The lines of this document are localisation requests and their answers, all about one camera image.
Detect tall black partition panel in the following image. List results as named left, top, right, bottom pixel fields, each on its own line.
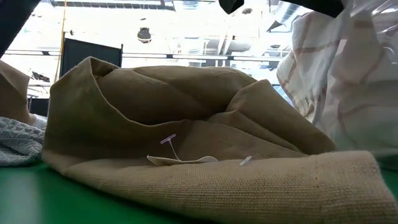
left=60, top=37, right=124, bottom=77

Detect grey waffle towel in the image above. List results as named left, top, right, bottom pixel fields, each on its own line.
left=0, top=116, right=47, bottom=167

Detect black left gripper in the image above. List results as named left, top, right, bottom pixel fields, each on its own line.
left=218, top=0, right=245, bottom=15

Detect low black partition row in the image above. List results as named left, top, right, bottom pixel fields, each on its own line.
left=27, top=98, right=50, bottom=118

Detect black hanging ceiling lamp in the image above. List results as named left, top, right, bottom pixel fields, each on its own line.
left=137, top=27, right=152, bottom=44

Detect yellow cable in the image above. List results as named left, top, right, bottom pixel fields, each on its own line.
left=54, top=0, right=68, bottom=83

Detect brown towel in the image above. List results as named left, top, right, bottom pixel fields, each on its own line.
left=42, top=56, right=398, bottom=224
left=0, top=60, right=37, bottom=125

